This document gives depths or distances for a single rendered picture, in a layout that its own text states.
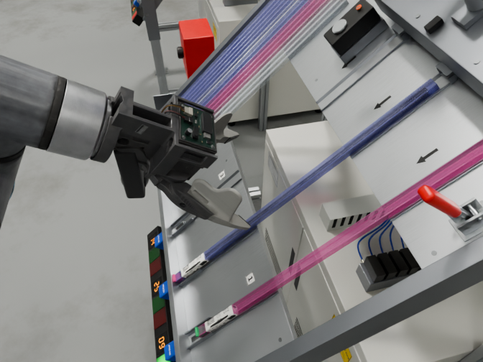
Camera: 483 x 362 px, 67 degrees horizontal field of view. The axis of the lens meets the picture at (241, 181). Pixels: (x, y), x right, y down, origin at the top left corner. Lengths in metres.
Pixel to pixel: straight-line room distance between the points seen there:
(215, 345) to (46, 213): 1.41
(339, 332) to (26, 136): 0.38
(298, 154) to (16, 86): 0.80
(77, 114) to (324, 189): 0.71
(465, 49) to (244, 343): 0.45
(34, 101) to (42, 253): 1.42
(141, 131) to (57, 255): 1.37
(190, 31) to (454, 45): 0.95
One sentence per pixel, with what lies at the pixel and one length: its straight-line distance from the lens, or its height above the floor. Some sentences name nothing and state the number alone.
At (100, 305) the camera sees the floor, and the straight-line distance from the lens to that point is 1.55.
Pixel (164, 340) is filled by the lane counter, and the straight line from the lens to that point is 0.72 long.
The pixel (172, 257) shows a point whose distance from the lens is 0.71.
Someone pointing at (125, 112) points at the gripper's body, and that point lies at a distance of 0.38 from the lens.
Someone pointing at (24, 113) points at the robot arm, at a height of 1.13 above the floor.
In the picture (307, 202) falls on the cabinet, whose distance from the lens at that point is 0.93.
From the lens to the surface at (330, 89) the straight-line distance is 0.62.
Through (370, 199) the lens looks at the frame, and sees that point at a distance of 0.92.
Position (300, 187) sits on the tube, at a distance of 0.54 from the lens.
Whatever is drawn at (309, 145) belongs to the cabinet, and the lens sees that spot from 1.08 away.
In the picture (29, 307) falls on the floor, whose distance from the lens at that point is 1.65.
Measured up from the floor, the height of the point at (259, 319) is 0.82.
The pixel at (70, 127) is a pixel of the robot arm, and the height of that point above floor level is 1.11.
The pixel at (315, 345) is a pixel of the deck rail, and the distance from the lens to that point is 0.48.
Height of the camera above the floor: 1.33
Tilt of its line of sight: 47 degrees down
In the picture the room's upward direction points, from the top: straight up
